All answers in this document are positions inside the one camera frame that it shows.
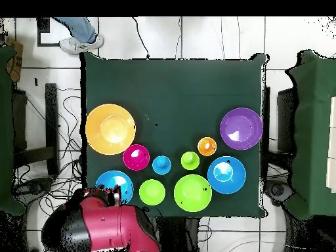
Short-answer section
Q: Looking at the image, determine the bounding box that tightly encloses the small pink-red bowl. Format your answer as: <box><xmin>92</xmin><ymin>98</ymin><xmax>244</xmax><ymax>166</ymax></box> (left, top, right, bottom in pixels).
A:
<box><xmin>122</xmin><ymin>144</ymin><xmax>151</xmax><ymax>172</ymax></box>

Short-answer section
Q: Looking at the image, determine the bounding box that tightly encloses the large yellow-orange bowl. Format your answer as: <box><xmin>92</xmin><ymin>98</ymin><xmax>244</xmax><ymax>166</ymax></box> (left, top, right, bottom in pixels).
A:
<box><xmin>85</xmin><ymin>103</ymin><xmax>137</xmax><ymax>156</ymax></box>

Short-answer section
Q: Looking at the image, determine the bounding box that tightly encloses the blue plastic cup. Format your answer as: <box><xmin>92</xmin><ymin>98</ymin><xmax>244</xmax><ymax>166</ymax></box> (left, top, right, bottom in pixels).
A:
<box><xmin>152</xmin><ymin>155</ymin><xmax>172</xmax><ymax>176</ymax></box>

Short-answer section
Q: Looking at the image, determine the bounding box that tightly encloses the green plastic cup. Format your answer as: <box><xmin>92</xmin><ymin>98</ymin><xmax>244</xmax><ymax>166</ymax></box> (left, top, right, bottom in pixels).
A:
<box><xmin>180</xmin><ymin>151</ymin><xmax>201</xmax><ymax>171</ymax></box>

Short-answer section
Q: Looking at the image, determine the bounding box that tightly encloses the orange plastic cup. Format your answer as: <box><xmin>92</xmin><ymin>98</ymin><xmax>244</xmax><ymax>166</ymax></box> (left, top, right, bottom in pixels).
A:
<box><xmin>197</xmin><ymin>136</ymin><xmax>218</xmax><ymax>158</ymax></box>

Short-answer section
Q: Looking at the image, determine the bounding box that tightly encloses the dark green tablecloth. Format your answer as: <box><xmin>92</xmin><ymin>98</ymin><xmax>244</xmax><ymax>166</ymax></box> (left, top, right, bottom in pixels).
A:
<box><xmin>79</xmin><ymin>51</ymin><xmax>270</xmax><ymax>219</ymax></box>

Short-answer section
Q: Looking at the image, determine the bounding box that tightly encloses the small green bowl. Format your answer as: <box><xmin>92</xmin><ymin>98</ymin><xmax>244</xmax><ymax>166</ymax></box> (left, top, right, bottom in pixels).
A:
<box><xmin>138</xmin><ymin>178</ymin><xmax>167</xmax><ymax>206</ymax></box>

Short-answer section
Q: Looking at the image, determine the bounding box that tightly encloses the large green bowl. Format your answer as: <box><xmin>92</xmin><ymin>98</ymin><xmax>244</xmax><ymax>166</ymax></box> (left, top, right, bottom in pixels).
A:
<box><xmin>173</xmin><ymin>173</ymin><xmax>213</xmax><ymax>213</ymax></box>

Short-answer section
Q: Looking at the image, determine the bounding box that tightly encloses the blue plastic bowl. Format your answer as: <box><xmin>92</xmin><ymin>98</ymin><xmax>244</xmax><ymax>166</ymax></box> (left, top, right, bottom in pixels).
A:
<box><xmin>94</xmin><ymin>170</ymin><xmax>135</xmax><ymax>205</ymax></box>
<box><xmin>207</xmin><ymin>156</ymin><xmax>247</xmax><ymax>195</ymax></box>

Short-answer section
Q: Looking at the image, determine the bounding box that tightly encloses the purple shallow bowl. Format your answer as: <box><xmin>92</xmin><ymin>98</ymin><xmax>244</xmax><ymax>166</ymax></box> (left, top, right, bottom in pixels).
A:
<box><xmin>219</xmin><ymin>107</ymin><xmax>264</xmax><ymax>151</ymax></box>

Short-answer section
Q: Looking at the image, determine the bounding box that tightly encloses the dark grey stand foot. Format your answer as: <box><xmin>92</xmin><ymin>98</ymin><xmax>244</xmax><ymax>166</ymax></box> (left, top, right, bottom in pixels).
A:
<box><xmin>263</xmin><ymin>180</ymin><xmax>295</xmax><ymax>207</ymax></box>
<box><xmin>12</xmin><ymin>177</ymin><xmax>54</xmax><ymax>205</ymax></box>

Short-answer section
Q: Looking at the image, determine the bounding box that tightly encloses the person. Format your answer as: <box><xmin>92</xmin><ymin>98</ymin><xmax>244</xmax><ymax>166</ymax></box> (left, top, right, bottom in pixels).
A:
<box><xmin>53</xmin><ymin>16</ymin><xmax>105</xmax><ymax>55</ymax></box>

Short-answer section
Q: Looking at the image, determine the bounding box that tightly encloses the green cloth side table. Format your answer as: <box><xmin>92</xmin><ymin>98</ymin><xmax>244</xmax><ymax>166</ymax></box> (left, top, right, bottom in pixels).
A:
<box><xmin>284</xmin><ymin>49</ymin><xmax>336</xmax><ymax>221</ymax></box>
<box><xmin>0</xmin><ymin>45</ymin><xmax>26</xmax><ymax>217</ymax></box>

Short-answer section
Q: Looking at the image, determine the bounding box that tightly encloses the cardboard box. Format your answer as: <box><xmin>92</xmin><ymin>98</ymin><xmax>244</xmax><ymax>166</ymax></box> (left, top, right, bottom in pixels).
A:
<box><xmin>5</xmin><ymin>38</ymin><xmax>24</xmax><ymax>83</ymax></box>

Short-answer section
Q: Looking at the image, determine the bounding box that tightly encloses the black cable with plug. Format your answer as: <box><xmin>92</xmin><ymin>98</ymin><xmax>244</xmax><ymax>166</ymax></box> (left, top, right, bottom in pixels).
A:
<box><xmin>131</xmin><ymin>16</ymin><xmax>151</xmax><ymax>60</ymax></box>

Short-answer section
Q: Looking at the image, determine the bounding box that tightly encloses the tangle of black cables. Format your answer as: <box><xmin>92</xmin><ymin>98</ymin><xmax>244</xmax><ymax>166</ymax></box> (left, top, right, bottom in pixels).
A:
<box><xmin>12</xmin><ymin>89</ymin><xmax>87</xmax><ymax>211</ymax></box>

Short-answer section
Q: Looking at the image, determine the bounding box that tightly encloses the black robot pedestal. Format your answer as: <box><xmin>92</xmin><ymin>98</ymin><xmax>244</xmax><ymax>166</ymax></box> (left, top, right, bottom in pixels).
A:
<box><xmin>159</xmin><ymin>216</ymin><xmax>199</xmax><ymax>252</ymax></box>

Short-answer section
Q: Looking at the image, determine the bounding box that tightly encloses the black metal frame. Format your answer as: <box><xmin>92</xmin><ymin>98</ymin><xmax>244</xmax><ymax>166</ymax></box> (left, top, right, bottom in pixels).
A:
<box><xmin>12</xmin><ymin>83</ymin><xmax>60</xmax><ymax>177</ymax></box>

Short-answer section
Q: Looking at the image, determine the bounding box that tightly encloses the black floor frame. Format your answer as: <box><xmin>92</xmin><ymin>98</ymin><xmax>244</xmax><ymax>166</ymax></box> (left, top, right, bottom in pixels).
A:
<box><xmin>36</xmin><ymin>16</ymin><xmax>65</xmax><ymax>47</ymax></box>

